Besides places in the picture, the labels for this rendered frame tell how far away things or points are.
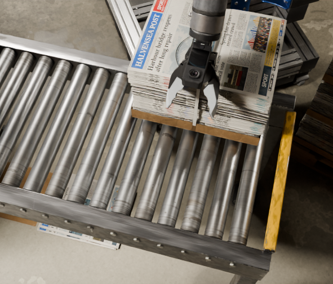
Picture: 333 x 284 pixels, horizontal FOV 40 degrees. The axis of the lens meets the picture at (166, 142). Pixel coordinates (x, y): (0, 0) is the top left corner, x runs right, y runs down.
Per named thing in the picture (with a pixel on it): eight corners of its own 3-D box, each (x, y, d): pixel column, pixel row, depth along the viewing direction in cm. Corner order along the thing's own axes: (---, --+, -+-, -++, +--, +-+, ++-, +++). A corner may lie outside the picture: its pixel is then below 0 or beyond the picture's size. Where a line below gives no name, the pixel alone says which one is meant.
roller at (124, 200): (168, 89, 147) (172, 80, 143) (125, 224, 126) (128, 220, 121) (153, 84, 147) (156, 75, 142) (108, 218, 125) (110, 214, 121)
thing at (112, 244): (136, 190, 210) (136, 189, 209) (118, 249, 197) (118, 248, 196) (61, 171, 214) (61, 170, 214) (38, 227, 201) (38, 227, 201)
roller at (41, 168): (93, 72, 150) (92, 62, 145) (39, 202, 128) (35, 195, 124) (79, 69, 150) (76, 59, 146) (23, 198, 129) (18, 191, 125)
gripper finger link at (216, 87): (224, 96, 108) (214, 61, 105) (223, 98, 107) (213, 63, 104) (205, 100, 110) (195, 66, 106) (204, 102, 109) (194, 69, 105)
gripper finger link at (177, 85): (172, 100, 117) (192, 74, 112) (167, 110, 112) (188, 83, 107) (162, 93, 117) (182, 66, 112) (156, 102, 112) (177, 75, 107)
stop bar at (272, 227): (296, 115, 136) (297, 111, 134) (275, 254, 116) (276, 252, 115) (285, 112, 137) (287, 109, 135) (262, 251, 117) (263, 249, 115)
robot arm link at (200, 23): (223, 19, 97) (186, 12, 98) (219, 39, 99) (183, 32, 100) (227, 10, 103) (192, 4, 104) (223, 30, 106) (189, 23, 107)
